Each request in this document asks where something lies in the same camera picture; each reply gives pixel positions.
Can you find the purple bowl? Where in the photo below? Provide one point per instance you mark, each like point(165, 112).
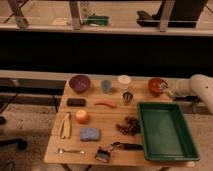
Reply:
point(79, 83)

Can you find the blue cup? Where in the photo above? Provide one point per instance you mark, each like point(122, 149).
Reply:
point(106, 86)

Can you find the peeled banana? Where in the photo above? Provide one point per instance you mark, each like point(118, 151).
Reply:
point(65, 127)

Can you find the black office chair base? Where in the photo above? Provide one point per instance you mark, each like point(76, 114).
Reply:
point(11, 138)

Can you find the green box on shelf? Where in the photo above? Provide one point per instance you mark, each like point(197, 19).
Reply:
point(97, 20)

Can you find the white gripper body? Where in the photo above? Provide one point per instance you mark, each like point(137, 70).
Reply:
point(173, 91)

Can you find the patterned small towel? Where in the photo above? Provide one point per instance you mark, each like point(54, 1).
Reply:
point(163, 86)

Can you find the bunch of dark grapes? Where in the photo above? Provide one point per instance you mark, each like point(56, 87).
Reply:
point(130, 126)

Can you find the blue sponge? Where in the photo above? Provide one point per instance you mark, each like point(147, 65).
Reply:
point(89, 134)

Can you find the red bowl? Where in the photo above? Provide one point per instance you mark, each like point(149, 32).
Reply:
point(153, 86)

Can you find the white cup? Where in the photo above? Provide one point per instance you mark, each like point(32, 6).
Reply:
point(124, 82)

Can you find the black rectangular block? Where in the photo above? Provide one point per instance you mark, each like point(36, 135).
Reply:
point(76, 102)

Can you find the green plastic tray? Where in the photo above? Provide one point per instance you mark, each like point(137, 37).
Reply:
point(165, 133)

